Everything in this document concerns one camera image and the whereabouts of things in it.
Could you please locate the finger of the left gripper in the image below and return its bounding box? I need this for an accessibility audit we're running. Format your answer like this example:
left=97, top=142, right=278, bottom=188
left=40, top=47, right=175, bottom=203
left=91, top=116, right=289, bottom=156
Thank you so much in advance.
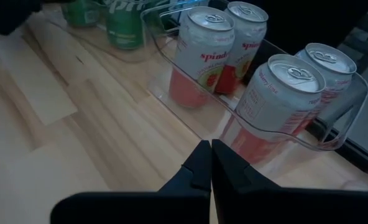
left=0, top=0, right=44, bottom=35

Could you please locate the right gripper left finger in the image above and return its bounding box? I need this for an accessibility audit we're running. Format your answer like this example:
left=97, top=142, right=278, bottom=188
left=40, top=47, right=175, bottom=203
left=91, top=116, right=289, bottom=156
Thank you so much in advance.
left=50, top=139, right=213, bottom=224

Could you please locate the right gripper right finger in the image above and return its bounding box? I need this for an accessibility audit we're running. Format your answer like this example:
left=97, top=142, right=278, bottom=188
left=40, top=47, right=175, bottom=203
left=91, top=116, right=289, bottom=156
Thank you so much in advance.
left=211, top=138, right=368, bottom=224

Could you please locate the green Sprite soda can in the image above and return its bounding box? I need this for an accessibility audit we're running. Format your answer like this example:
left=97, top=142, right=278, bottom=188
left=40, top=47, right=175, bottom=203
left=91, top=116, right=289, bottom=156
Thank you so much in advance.
left=61, top=0, right=100, bottom=28
left=104, top=0, right=147, bottom=50

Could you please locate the white red Spindrift can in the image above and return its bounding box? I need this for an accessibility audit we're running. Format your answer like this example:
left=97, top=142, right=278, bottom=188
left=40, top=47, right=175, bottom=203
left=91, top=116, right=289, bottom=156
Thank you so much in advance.
left=227, top=54, right=327, bottom=165
left=168, top=6, right=236, bottom=109
left=294, top=42, right=358, bottom=138
left=214, top=1, right=269, bottom=95

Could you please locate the clear plastic bin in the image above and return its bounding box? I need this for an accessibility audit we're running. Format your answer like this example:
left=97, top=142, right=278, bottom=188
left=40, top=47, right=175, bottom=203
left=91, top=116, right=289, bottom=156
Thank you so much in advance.
left=140, top=0, right=368, bottom=191
left=59, top=0, right=178, bottom=65

